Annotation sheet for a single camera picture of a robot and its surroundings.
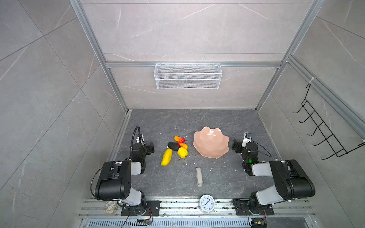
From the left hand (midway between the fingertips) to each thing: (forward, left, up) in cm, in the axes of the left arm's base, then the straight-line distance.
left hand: (143, 140), depth 94 cm
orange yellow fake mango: (-3, -27, -4) cm, 28 cm away
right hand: (-2, -67, +1) cm, 67 cm away
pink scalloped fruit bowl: (-1, -47, -6) cm, 47 cm away
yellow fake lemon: (-9, -27, -2) cm, 28 cm away
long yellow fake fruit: (-12, -17, -2) cm, 21 cm away
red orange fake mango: (+2, -25, -4) cm, 25 cm away
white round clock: (-39, -39, -3) cm, 55 cm away
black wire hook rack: (-16, -95, +27) cm, 100 cm away
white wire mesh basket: (+34, -19, +27) cm, 48 cm away
